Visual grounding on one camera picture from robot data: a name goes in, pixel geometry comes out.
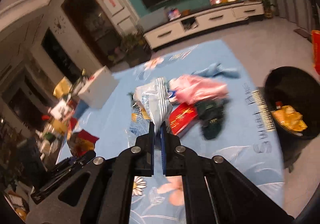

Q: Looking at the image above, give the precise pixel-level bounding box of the dark green wrapper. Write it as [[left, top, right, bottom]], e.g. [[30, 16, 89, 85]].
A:
[[194, 98, 227, 140]]

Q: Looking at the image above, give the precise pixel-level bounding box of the red cigarette box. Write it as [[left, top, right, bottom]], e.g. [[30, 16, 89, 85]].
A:
[[169, 103, 198, 138]]

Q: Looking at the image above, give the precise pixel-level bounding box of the white blue snack bag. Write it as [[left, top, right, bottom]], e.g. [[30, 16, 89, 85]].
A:
[[127, 77, 173, 146]]

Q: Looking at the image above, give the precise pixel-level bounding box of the pink plastic bag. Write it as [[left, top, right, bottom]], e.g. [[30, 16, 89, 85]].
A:
[[169, 74, 228, 104]]

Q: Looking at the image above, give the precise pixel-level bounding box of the blue white toothpaste box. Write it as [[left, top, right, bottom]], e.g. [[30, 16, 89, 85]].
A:
[[168, 90, 177, 104]]

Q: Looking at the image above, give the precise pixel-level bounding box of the light blue quilted cloth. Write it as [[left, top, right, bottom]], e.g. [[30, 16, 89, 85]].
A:
[[191, 63, 240, 78]]

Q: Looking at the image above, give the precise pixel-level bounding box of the black trash bin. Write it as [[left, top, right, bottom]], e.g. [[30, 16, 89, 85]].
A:
[[263, 65, 320, 173]]

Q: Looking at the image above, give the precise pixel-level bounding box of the red yellow snack bag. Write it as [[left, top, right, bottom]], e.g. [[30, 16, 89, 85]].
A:
[[67, 130, 99, 158]]

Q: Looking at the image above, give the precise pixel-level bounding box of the blue floral tablecloth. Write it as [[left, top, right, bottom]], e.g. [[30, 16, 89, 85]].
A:
[[56, 39, 286, 224]]

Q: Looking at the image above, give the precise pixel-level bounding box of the white cardboard box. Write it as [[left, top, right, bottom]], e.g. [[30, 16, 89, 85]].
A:
[[78, 66, 118, 109]]

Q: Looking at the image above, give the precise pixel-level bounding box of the potted plant in planter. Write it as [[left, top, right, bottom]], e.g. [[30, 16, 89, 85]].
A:
[[120, 32, 152, 68]]

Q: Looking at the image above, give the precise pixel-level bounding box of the grey storage box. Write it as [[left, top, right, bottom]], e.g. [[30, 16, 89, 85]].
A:
[[137, 7, 169, 33]]

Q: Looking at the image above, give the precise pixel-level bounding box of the white TV cabinet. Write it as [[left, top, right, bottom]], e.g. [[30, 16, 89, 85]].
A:
[[144, 1, 264, 49]]

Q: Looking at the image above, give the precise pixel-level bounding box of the red yellow shopping bag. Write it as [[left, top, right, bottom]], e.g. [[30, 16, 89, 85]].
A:
[[311, 30, 320, 75]]

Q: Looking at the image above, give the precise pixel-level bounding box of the wall clock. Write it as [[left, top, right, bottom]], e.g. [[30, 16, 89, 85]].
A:
[[53, 15, 66, 34]]

